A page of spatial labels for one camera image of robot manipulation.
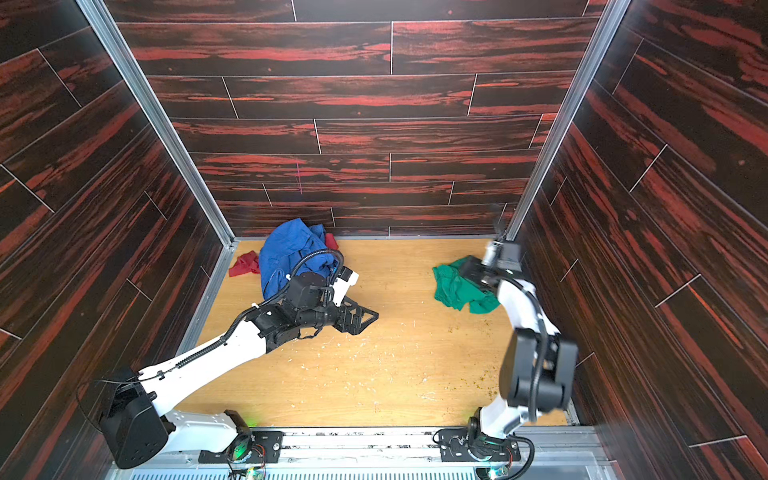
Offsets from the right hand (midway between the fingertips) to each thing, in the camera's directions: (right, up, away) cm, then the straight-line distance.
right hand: (480, 269), depth 91 cm
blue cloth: (-62, +7, +13) cm, 64 cm away
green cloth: (-7, -6, +7) cm, 12 cm away
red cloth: (-79, +3, +16) cm, 81 cm away
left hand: (-34, -10, -17) cm, 39 cm away
